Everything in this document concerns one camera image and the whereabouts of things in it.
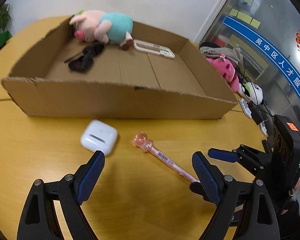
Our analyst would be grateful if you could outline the black sunglasses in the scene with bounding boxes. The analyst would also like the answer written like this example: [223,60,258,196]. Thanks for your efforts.
[64,42,105,73]

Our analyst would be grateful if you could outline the white clear phone case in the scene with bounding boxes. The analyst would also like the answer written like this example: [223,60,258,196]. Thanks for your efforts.
[134,40,175,59]

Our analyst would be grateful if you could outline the person's right hand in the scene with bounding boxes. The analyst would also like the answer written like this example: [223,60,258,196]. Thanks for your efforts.
[292,177,300,200]

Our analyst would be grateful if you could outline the white earbuds case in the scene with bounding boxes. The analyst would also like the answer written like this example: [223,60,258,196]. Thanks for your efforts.
[80,120,119,156]

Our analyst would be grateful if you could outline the white power strip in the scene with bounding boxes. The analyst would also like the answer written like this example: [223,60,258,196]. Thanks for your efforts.
[239,98,268,136]

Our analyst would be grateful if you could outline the panda plush toy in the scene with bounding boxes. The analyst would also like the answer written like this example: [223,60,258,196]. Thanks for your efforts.
[238,82,264,105]

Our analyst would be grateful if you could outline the pink bear-top pen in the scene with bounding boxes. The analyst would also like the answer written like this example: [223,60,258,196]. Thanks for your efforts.
[133,132,199,183]

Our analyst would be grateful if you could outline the pink plush toy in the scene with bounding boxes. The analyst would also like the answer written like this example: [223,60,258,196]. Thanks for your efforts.
[206,54,239,93]

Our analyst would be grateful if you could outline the grey printed cloth bag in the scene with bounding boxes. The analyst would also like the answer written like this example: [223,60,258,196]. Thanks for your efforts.
[199,42,243,65]

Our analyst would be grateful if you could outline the brown cardboard box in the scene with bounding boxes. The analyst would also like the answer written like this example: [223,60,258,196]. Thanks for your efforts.
[1,17,237,119]

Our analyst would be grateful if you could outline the yellow sticky notes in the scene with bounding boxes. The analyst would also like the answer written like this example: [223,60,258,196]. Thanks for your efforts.
[229,9,261,29]

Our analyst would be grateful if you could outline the pig plush teal shirt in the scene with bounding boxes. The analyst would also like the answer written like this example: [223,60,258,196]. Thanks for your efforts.
[69,10,134,50]

